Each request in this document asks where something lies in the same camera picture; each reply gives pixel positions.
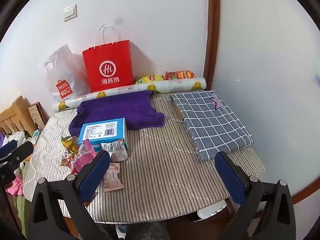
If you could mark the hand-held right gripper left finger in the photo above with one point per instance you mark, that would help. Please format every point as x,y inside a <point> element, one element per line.
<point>92,177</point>

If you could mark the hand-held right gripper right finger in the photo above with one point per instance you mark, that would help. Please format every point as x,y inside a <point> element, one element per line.
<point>230,177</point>

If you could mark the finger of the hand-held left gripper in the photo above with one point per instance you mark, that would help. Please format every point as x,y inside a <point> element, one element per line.
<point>8,147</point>
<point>21,153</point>

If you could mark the white red print snack packet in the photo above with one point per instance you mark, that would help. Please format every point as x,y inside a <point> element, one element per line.
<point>113,177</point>

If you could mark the pink snack bag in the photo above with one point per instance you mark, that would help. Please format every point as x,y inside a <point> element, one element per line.
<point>85,152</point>

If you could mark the orange cartoon snack packet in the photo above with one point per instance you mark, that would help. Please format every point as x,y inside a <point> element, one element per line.
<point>67,158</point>

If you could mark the pink white snack packet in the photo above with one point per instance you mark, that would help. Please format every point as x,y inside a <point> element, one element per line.
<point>120,155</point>

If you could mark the clear small snack packet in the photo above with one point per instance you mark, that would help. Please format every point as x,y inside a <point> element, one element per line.
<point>112,145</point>

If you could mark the yellow snack packet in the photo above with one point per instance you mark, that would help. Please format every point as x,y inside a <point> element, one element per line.
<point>69,142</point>

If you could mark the violet fabric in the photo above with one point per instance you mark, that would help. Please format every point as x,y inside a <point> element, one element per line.
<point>2,140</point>

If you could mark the pink printed bedding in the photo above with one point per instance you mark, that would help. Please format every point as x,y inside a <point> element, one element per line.
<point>15,186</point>

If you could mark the white teal packet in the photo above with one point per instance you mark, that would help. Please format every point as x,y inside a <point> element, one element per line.
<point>35,136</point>

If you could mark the white plastic object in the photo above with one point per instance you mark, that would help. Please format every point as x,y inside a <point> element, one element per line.
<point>212,210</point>

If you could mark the patterned framed box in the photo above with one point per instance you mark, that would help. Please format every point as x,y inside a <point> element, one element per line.
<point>37,116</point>

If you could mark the blue tissue pack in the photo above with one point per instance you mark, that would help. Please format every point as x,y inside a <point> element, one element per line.
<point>102,130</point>

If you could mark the grey checked cloth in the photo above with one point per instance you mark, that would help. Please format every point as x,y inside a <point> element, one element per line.
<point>212,127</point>

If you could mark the striped mattress pad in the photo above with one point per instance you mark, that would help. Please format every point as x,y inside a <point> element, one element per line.
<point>162,167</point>

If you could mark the pink cloth tag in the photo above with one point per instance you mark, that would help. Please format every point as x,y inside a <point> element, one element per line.
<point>216,103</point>

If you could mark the purple towel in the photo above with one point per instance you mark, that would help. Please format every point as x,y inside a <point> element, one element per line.
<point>120,107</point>

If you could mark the white plastic bag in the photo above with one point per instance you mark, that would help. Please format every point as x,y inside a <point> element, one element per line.
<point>62,75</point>

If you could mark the fruit print paper roll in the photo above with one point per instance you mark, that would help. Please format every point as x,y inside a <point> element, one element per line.
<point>175,85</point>

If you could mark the red paper bag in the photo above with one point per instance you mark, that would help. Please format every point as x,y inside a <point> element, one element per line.
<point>107,65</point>

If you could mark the red chip bag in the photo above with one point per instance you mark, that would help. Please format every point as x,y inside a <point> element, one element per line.
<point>180,75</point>

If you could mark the yellow chip bag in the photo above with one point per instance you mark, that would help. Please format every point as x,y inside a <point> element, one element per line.
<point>150,79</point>

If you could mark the white wall switch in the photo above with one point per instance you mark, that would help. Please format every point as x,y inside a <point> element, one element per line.
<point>70,13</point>

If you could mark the wooden door frame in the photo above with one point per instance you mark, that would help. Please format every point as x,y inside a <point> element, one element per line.
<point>212,30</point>

